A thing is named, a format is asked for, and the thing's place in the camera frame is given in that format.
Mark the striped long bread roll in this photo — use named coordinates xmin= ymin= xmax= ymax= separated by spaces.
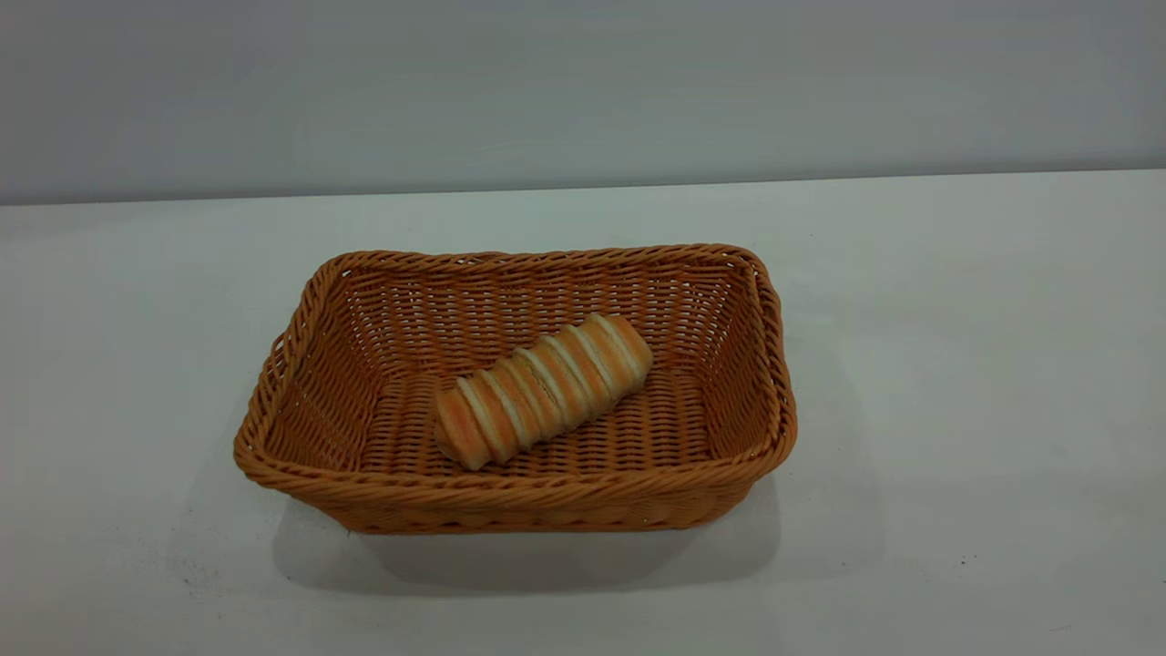
xmin=433 ymin=312 xmax=654 ymax=472

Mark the orange woven wicker basket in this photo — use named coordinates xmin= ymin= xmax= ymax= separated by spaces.
xmin=232 ymin=242 xmax=799 ymax=535

